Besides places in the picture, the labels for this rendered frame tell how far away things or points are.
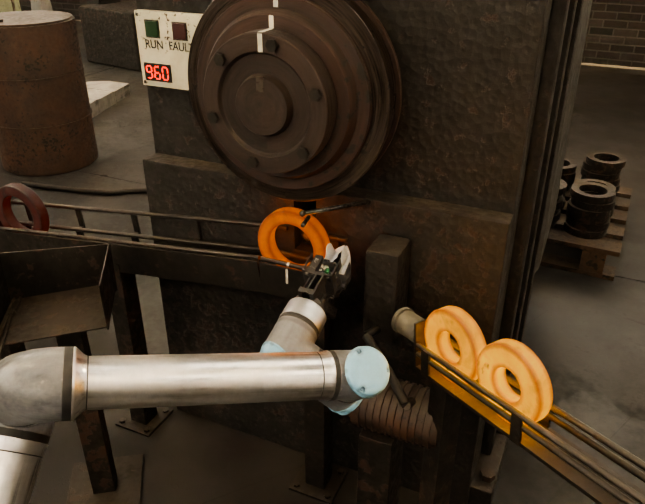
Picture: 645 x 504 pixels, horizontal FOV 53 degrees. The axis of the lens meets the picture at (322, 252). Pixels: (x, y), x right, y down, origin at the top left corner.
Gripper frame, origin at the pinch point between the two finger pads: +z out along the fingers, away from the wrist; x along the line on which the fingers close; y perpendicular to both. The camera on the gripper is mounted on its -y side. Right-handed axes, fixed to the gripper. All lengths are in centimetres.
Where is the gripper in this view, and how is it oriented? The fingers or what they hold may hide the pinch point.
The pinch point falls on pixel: (344, 252)
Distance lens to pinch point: 151.0
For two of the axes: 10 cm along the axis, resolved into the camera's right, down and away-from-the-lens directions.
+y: -1.3, -7.0, -7.0
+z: 3.9, -6.8, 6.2
